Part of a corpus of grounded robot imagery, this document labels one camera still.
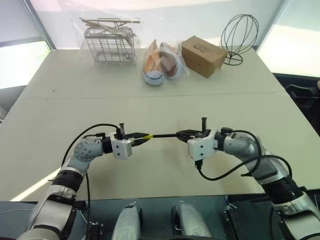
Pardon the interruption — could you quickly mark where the orange white canvas sneaker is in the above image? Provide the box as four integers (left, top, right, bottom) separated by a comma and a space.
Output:
142, 39, 166, 87

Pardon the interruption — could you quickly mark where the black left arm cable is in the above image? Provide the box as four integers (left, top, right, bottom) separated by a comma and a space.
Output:
61, 123, 121, 226

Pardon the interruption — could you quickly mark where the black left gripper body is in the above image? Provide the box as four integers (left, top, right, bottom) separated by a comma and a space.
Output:
113, 123, 133, 141

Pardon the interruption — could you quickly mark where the brown cardboard box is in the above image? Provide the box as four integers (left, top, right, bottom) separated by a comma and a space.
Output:
180, 35, 228, 79

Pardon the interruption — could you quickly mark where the thin black marker pen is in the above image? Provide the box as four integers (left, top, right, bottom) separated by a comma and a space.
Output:
151, 133, 179, 139

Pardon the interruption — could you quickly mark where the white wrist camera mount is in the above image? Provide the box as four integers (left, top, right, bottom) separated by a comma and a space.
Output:
110, 138, 133, 160
187, 128, 218, 161

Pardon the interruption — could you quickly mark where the metal wire basket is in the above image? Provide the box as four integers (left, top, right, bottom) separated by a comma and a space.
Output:
86, 17, 138, 67

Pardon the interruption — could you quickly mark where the black box under table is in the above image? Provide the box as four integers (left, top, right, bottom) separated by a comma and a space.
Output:
223, 193, 286, 240

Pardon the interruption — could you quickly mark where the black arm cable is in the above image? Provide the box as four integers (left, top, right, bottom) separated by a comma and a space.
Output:
194, 129, 294, 181
61, 123, 121, 226

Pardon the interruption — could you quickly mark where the wire basket with sticks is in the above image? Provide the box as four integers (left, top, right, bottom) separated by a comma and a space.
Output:
78, 16, 145, 68

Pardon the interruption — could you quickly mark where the bagged brown white sneaker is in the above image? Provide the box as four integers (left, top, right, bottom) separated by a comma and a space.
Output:
159, 41, 191, 81

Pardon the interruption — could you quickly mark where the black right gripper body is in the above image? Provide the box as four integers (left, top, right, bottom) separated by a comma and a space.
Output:
193, 116, 212, 140

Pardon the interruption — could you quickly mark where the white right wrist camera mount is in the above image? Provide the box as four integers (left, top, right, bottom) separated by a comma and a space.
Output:
187, 128, 218, 161

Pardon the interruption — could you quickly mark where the black wire head stand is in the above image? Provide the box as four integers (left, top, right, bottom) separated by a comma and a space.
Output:
220, 13, 260, 66

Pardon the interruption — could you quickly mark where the silver rounded robot leg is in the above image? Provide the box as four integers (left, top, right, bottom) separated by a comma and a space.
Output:
110, 201, 144, 240
170, 200, 214, 240

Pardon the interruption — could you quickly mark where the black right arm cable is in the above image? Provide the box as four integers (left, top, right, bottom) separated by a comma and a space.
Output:
194, 129, 294, 181

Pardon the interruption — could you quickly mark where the black chair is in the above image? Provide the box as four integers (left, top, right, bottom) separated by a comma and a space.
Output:
271, 71, 320, 150

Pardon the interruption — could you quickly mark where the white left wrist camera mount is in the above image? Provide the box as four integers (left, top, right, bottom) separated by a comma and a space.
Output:
110, 138, 133, 160

